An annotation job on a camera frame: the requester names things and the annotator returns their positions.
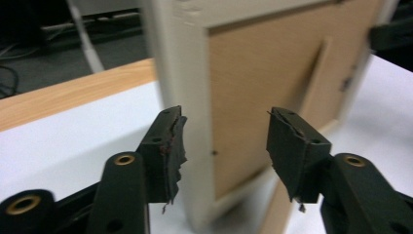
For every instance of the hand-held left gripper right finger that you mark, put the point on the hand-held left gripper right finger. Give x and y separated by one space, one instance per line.
292 156

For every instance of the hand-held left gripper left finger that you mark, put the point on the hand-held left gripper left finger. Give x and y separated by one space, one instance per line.
162 156

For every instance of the wooden picture frame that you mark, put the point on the wooden picture frame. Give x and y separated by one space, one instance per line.
259 81

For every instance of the white table sheet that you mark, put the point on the white table sheet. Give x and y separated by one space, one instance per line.
65 146

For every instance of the white metal desk frame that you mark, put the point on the white metal desk frame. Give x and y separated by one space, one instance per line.
86 45

